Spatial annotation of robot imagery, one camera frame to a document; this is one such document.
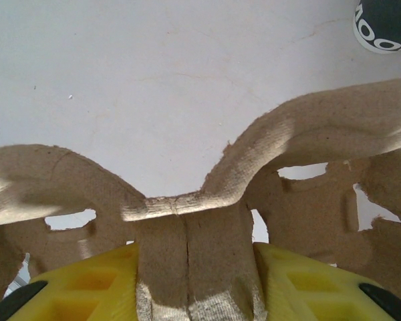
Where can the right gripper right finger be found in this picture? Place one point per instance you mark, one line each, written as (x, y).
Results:
(321, 287)

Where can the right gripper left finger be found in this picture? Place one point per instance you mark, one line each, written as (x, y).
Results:
(87, 287)

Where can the single pulp cup carrier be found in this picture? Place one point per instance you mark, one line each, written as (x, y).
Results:
(194, 240)

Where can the dark green white cup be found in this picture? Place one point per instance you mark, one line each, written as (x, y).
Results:
(384, 23)

